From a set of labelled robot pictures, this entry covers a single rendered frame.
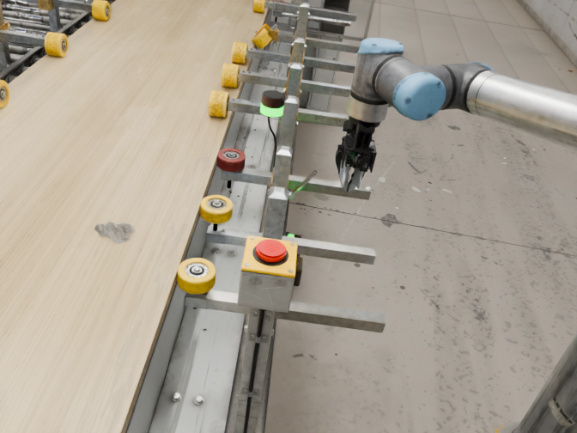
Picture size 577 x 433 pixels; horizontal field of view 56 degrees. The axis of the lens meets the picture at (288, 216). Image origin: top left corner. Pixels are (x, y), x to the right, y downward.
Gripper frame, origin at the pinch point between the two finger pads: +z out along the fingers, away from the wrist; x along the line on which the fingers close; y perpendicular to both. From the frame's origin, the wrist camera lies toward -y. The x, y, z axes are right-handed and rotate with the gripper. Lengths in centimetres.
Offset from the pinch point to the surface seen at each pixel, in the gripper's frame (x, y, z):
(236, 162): -29.2, -16.9, 7.6
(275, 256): -17, 62, -25
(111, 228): -53, 20, 7
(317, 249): -5.1, 6.7, 15.9
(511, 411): 83, -14, 98
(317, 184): -5.7, -18.4, 12.0
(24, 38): -112, -76, 3
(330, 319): -2.5, 31.7, 14.7
